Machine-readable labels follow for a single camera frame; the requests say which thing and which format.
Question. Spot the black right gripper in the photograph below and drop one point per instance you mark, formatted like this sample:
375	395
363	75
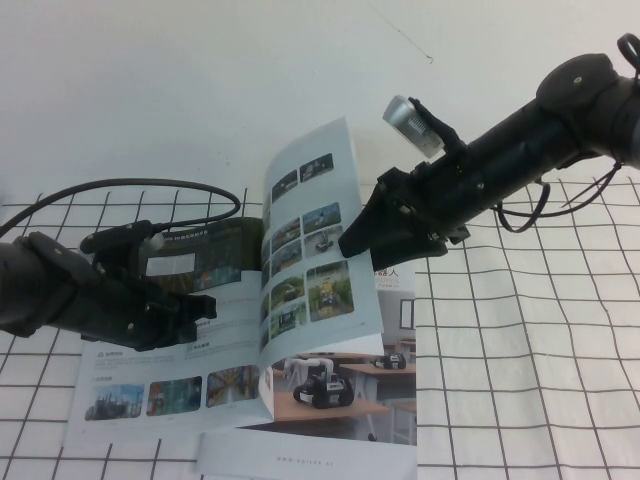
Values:
440	200

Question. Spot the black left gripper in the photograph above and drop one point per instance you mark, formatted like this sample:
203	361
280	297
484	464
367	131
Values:
120	315

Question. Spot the AgileX catalogue book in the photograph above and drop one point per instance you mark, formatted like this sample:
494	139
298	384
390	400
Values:
310	200

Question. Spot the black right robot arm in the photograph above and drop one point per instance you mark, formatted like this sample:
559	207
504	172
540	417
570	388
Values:
525	145

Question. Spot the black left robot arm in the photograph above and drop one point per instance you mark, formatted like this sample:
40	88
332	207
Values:
35	290

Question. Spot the AgileX classroom cover brochure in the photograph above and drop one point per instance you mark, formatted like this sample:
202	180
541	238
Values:
390	350

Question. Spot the white black-grid tablecloth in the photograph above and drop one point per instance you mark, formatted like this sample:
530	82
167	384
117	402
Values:
525	350

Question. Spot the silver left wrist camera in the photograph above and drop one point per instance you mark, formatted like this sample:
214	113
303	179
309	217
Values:
154	242

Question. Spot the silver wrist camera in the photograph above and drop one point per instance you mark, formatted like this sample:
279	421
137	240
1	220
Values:
410	125
154	242

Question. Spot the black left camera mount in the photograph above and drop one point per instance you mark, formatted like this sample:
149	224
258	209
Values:
117	237

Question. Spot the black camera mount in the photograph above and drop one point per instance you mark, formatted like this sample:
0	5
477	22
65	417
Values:
445	132
117	237

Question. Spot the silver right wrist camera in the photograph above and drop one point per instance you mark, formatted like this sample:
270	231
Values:
410	125

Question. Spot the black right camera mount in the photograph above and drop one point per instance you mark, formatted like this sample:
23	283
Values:
445	132

